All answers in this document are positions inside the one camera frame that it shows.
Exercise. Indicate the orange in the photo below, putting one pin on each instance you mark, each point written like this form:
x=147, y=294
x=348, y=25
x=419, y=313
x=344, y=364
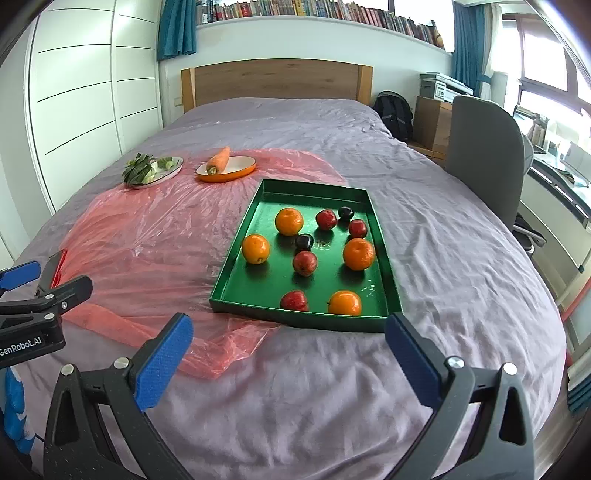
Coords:
x=289, y=221
x=256, y=249
x=358, y=254
x=345, y=302

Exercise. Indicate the black phone with red case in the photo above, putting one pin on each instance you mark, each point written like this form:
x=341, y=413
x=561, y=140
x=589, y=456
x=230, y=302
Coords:
x=59, y=267

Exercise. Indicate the silver patterned plate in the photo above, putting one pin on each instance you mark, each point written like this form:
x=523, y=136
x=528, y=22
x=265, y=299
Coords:
x=174, y=168

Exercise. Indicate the grey chair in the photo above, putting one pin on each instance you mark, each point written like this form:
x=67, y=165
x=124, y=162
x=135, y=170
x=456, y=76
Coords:
x=485, y=152

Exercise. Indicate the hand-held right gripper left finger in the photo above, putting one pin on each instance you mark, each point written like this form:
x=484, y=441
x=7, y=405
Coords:
x=164, y=364

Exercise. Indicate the pink plastic sheet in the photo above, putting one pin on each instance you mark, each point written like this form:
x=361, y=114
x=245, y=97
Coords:
x=152, y=230

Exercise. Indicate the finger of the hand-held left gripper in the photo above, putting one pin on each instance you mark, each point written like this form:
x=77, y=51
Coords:
x=69, y=290
x=18, y=273

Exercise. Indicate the leafy green vegetable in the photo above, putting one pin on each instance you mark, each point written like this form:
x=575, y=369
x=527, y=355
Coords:
x=138, y=170

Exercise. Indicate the green tray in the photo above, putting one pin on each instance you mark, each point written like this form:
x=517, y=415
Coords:
x=272, y=286

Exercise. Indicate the white wardrobe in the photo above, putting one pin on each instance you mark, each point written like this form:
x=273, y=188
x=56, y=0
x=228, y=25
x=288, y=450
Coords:
x=92, y=92

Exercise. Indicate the row of books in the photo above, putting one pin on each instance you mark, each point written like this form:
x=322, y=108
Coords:
x=323, y=8

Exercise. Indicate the dark purple plum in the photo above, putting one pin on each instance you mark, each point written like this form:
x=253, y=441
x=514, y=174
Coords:
x=304, y=241
x=345, y=213

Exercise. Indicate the black backpack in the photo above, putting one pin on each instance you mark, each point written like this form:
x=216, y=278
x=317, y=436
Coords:
x=395, y=115

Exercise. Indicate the carrot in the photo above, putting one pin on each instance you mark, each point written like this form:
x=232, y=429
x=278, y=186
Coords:
x=219, y=159

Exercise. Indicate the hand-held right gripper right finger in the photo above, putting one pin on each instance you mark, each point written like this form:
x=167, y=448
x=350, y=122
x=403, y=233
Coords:
x=413, y=364

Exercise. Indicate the red orange rod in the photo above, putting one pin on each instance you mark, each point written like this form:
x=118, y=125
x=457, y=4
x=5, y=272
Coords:
x=575, y=297

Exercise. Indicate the person's left hand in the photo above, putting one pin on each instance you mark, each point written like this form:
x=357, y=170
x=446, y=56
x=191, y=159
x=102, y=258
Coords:
x=14, y=410

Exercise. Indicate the grey white printer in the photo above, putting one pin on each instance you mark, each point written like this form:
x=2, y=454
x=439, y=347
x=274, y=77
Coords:
x=443, y=85

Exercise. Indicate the wooden headboard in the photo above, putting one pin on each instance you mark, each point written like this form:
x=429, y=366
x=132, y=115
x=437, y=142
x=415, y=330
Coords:
x=277, y=81

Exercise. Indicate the red apple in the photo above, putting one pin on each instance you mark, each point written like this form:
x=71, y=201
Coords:
x=358, y=228
x=304, y=263
x=326, y=219
x=294, y=301

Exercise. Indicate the teal curtain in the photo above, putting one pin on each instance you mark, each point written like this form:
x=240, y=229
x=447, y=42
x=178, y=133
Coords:
x=468, y=46
x=178, y=27

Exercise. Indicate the teal book stack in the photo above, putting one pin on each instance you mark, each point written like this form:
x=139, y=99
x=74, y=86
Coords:
x=581, y=390

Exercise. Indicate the white desk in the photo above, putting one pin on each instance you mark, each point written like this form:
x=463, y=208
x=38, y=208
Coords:
x=554, y=184

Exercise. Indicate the orange rimmed plate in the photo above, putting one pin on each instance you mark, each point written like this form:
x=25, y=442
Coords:
x=240, y=166

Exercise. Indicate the window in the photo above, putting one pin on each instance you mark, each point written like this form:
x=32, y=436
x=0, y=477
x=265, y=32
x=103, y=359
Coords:
x=549, y=60

